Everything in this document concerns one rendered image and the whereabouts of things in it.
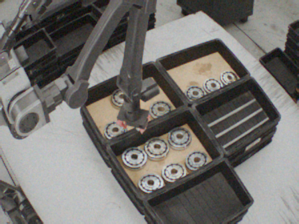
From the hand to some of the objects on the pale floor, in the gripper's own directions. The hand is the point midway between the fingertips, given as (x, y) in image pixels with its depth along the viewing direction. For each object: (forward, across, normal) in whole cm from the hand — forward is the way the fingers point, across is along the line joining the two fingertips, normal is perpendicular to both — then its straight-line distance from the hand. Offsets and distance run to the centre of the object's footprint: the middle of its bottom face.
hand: (133, 129), depth 179 cm
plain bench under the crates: (+107, +17, +9) cm, 109 cm away
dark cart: (+112, +6, +200) cm, 230 cm away
